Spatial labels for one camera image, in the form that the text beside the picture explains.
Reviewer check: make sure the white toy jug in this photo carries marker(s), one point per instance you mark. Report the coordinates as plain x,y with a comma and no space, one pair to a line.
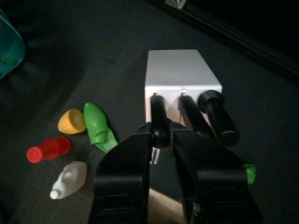
73,178

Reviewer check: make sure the yellow toy corn half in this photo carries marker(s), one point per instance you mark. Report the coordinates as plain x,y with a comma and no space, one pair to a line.
73,122

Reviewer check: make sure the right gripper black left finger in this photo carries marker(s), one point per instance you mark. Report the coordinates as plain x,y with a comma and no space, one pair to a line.
125,175

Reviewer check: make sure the black aluminium frame rail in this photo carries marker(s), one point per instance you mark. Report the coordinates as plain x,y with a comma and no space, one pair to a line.
241,43

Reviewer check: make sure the teal basket orange rim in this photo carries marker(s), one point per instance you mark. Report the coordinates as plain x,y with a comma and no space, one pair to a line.
10,49

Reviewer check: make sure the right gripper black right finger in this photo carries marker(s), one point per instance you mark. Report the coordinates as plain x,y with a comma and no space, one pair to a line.
218,186

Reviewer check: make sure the white frame bracket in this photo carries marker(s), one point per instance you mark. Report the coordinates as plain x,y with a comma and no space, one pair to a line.
176,3

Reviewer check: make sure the green toy vegetable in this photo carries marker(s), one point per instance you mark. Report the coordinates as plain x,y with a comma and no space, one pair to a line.
252,173

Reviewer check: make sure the white toy knife block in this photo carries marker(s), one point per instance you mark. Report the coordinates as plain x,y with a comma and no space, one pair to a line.
176,70

